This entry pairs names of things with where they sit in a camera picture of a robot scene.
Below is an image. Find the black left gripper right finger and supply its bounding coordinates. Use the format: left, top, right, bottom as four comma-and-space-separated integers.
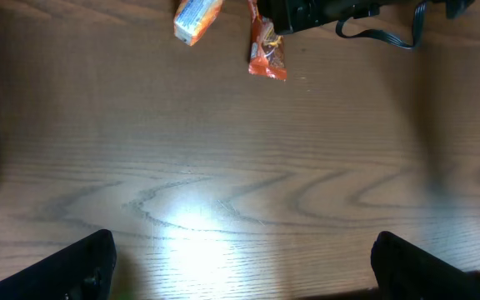
370, 231, 480, 299

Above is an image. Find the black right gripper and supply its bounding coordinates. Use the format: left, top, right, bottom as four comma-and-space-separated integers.
257, 0, 394, 35

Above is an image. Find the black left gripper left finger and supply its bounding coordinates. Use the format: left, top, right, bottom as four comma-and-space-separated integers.
0, 229, 117, 300

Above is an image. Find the orange chocolate bar wrapper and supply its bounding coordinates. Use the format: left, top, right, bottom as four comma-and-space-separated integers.
247, 0, 288, 81

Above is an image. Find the orange white tissue pack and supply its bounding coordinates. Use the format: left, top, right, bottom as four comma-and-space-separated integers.
173, 0, 223, 46

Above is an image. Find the black flat ribbon cable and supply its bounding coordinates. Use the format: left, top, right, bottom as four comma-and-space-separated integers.
334, 0, 429, 52

